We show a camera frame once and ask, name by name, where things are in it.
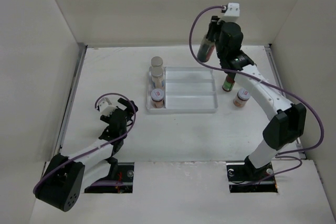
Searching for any tall dark sauce bottle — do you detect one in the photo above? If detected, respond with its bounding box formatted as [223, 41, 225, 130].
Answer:
[197, 35, 215, 63]

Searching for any spice jar white lid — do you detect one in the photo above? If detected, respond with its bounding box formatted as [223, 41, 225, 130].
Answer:
[233, 88, 251, 108]
[151, 89, 165, 109]

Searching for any silver lid jar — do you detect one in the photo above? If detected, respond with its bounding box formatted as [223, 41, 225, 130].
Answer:
[151, 67, 164, 90]
[151, 56, 163, 68]

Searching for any red chili sauce bottle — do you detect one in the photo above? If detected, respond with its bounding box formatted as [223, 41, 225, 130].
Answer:
[222, 74, 235, 92]

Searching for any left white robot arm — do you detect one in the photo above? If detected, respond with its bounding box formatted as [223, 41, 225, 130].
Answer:
[33, 96, 138, 212]

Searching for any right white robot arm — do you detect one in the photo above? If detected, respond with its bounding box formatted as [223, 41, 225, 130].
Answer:
[207, 16, 307, 180]

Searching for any white divided organizer tray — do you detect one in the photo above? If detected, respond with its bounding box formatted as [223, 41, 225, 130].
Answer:
[146, 67, 218, 114]

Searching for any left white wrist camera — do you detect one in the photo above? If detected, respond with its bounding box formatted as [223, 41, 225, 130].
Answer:
[97, 98, 116, 116]

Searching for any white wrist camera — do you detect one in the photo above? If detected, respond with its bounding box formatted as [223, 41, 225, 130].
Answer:
[217, 3, 240, 24]
[97, 98, 116, 116]

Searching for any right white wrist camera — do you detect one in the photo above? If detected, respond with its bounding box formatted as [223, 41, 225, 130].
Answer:
[217, 3, 240, 24]

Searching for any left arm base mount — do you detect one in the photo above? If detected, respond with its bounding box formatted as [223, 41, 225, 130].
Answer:
[83, 157, 135, 194]

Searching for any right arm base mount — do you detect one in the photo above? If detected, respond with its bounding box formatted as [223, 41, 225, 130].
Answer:
[226, 158, 278, 193]

